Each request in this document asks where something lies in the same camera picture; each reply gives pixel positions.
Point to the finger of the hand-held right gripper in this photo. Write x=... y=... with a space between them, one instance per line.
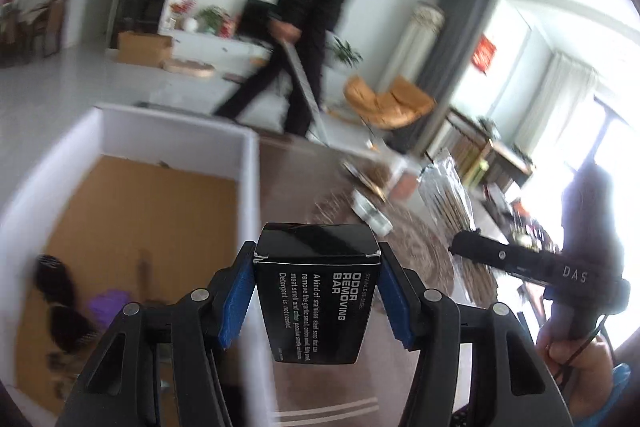
x=500 y=253

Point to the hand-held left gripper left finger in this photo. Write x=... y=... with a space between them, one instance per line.
x=235 y=302

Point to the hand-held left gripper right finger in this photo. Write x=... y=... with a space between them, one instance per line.
x=395 y=302

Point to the black cardboard box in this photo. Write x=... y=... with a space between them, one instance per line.
x=315 y=297

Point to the purple toy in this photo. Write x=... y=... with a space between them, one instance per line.
x=107 y=304

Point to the black sunglasses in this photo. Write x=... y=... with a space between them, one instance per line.
x=62 y=322

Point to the white storage box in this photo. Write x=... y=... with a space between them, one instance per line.
x=150 y=127

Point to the person's right hand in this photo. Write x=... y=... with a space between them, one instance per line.
x=555 y=352

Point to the bag of wooden sticks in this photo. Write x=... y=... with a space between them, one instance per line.
x=445 y=192

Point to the wooden side table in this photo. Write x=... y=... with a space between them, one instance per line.
x=505 y=157

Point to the dark wooden chair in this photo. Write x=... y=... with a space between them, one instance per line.
x=462 y=142

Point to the clear plastic jar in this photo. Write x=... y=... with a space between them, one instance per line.
x=380 y=174

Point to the blue chair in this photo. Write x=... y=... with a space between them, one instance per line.
x=620 y=382

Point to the white curtain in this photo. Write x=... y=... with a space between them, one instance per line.
x=565 y=92

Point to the orange lounge chair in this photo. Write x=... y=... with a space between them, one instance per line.
x=390 y=102

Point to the grey curtain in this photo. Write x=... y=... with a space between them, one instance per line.
x=450 y=57

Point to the white standing air conditioner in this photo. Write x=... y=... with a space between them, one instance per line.
x=420 y=42

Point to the round woven tray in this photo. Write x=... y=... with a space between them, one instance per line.
x=189 y=68

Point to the large green potted plant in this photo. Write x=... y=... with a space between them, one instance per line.
x=346 y=52

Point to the white low cabinet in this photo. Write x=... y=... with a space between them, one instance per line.
x=210 y=47

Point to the brown cardboard box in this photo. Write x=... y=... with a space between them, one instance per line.
x=145 y=48

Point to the red gift bag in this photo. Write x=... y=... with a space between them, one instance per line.
x=228 y=28

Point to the black television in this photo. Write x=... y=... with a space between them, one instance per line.
x=257 y=19

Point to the small green potted plant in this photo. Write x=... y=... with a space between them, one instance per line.
x=212 y=17

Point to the vase with red flowers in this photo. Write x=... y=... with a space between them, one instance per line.
x=182 y=9

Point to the red wall decoration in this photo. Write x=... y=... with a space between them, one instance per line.
x=484 y=53

